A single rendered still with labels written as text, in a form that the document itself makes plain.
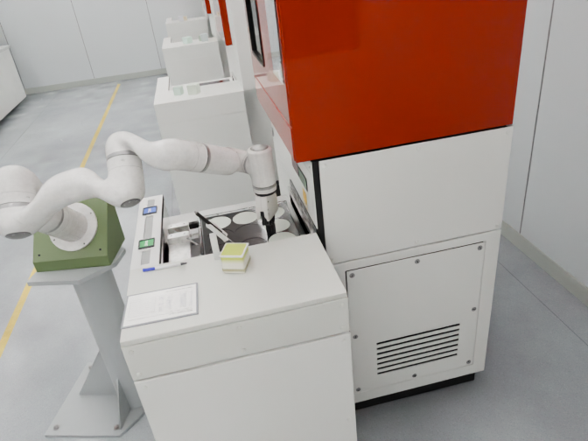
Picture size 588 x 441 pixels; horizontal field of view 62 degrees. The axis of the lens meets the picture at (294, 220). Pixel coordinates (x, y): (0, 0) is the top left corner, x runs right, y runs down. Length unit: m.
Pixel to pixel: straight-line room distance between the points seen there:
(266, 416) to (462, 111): 1.14
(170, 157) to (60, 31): 8.42
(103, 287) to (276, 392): 0.90
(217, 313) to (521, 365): 1.65
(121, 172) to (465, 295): 1.36
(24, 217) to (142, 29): 8.08
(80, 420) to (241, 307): 1.42
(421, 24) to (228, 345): 1.06
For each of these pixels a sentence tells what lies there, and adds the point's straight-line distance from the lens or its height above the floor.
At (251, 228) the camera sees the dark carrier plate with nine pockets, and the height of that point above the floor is 0.90.
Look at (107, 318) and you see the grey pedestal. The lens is 2.20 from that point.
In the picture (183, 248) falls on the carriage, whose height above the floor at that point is 0.88.
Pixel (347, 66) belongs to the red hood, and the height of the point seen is 1.49.
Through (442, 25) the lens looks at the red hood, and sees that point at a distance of 1.58.
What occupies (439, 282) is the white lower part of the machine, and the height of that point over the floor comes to 0.64.
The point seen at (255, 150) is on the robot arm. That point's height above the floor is 1.24.
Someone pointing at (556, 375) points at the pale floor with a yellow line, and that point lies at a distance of 2.61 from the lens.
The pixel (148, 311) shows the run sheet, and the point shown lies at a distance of 1.45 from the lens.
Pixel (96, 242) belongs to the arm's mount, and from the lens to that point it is 2.01.
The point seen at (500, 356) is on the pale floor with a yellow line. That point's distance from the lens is 2.63.
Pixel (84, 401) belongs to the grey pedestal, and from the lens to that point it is 2.70.
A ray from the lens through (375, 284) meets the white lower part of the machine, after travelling 1.85.
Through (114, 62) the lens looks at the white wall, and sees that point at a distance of 9.72.
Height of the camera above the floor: 1.82
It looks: 29 degrees down
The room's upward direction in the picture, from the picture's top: 7 degrees counter-clockwise
